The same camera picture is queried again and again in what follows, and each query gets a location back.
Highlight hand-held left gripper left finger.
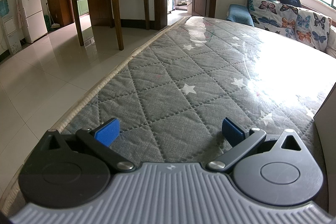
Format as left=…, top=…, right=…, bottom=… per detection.
left=39, top=118, right=136, bottom=172

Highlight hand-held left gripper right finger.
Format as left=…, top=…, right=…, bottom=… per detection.
left=207, top=118, right=305, bottom=172

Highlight white cardboard box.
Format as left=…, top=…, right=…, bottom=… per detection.
left=313, top=106, right=336, bottom=188

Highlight grey quilted star mattress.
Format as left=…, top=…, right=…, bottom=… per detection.
left=0, top=15, right=332, bottom=203

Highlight blue sofa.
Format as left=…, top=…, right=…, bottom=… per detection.
left=226, top=0, right=336, bottom=59

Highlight broom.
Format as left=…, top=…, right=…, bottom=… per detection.
left=45, top=2, right=61, bottom=29

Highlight butterfly print pillows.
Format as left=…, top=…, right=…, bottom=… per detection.
left=247, top=0, right=332, bottom=50

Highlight white pillow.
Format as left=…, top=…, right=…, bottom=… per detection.
left=325, top=27, right=336, bottom=58

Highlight white water dispenser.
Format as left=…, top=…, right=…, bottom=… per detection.
left=0, top=0, right=22, bottom=55

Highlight white refrigerator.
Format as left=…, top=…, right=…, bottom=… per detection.
left=14, top=0, right=48, bottom=44

